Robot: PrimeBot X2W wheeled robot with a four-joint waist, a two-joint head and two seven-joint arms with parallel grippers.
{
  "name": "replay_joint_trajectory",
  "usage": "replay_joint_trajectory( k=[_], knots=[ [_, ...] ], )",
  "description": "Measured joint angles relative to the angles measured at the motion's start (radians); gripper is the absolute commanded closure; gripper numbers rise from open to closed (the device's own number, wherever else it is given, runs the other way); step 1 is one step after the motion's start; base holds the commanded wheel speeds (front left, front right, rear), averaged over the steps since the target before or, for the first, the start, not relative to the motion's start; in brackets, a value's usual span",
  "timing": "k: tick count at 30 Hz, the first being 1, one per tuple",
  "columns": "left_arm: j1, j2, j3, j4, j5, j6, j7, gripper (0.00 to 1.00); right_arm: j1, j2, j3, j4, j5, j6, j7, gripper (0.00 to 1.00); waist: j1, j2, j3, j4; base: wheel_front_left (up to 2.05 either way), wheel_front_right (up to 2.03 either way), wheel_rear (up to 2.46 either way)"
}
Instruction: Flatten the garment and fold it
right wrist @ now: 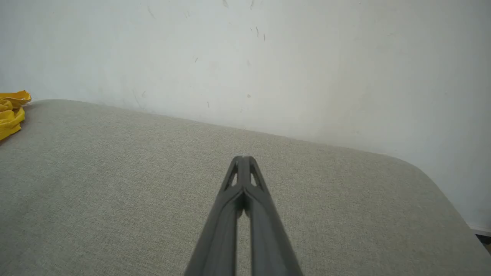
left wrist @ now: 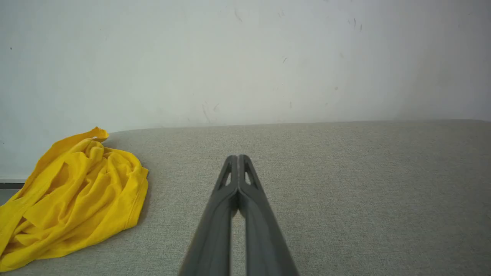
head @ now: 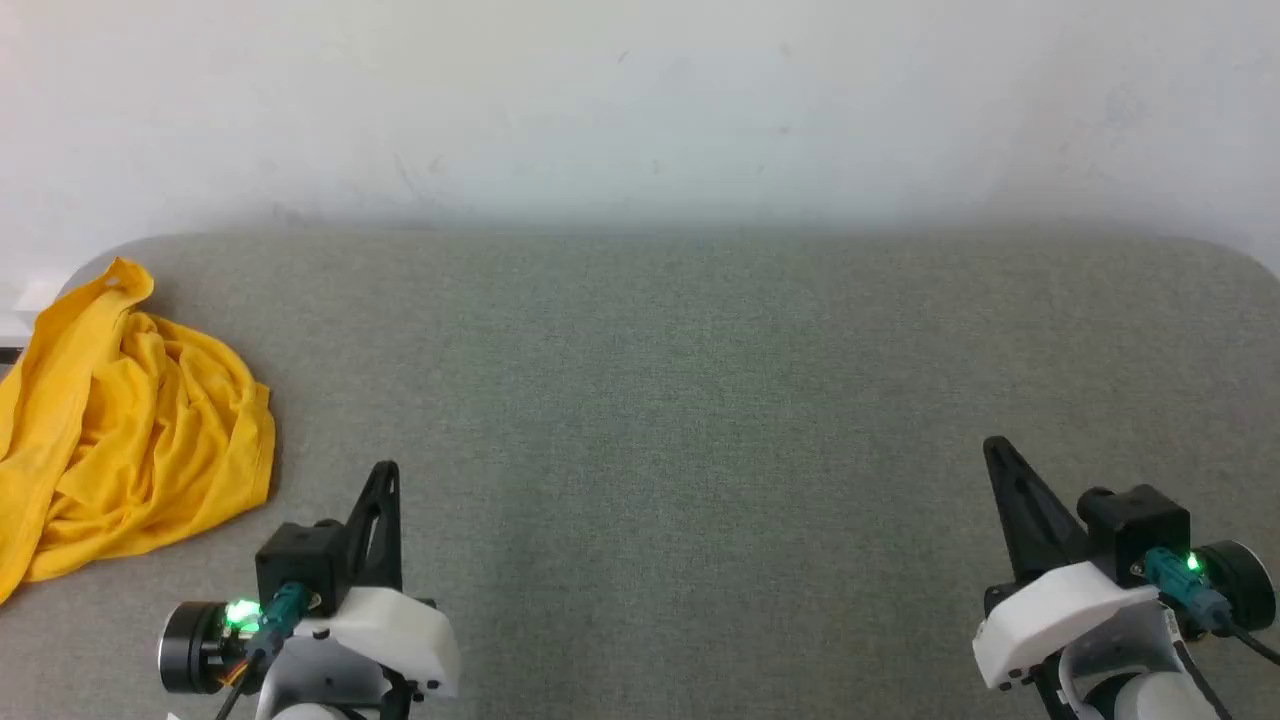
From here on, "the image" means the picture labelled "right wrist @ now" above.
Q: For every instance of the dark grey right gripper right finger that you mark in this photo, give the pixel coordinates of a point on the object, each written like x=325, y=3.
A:
x=268, y=237

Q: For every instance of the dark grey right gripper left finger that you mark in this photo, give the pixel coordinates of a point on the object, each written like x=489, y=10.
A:
x=220, y=230

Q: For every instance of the yellow cartoon face t-shirt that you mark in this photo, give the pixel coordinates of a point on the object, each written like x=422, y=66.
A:
x=9, y=115

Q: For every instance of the wall baseboard strip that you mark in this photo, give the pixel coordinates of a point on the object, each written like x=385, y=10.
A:
x=481, y=229

